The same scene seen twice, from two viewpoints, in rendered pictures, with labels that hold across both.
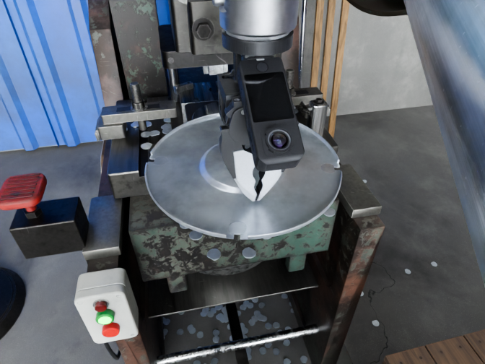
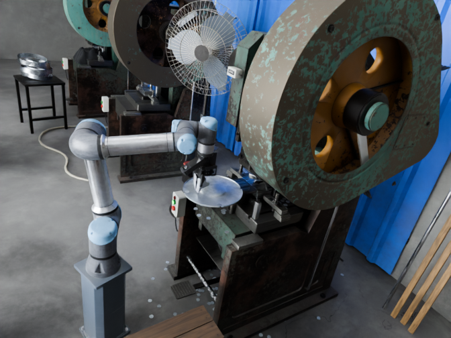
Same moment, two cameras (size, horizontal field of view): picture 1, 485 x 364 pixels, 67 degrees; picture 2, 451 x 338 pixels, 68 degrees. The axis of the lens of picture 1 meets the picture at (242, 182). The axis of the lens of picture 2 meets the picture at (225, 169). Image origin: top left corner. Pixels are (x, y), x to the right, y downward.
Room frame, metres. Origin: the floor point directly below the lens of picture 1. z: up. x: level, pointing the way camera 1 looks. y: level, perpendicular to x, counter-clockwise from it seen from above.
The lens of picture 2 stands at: (-0.08, -1.31, 1.61)
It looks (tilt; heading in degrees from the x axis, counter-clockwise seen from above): 26 degrees down; 67
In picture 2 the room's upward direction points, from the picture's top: 9 degrees clockwise
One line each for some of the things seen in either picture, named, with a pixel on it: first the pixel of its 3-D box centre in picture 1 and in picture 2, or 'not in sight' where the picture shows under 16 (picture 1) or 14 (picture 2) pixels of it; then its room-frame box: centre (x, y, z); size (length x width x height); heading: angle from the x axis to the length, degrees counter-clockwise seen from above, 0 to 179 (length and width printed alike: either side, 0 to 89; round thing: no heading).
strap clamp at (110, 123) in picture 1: (134, 107); (239, 172); (0.68, 0.22, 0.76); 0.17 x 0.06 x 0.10; 102
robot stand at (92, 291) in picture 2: not in sight; (104, 300); (-0.06, -0.07, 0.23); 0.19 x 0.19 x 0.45; 30
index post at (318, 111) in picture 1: (315, 121); (256, 208); (0.62, -0.14, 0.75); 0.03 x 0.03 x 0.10; 12
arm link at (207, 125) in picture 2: not in sight; (207, 130); (0.37, -0.01, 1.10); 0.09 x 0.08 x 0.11; 170
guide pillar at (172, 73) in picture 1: (172, 69); not in sight; (0.75, 0.15, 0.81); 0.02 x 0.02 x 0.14
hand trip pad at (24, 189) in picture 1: (29, 205); not in sight; (0.42, 0.33, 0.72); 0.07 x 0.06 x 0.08; 12
